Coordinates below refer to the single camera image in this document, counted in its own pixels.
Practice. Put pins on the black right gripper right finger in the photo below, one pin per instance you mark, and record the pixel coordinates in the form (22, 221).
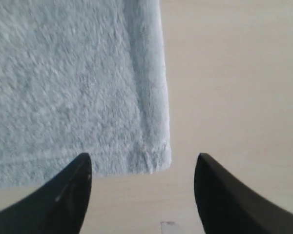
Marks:
(227, 206)

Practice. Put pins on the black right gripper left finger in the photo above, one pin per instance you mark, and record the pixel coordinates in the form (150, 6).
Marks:
(57, 207)

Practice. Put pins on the light blue fleece towel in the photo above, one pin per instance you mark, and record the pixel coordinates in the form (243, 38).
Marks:
(81, 76)

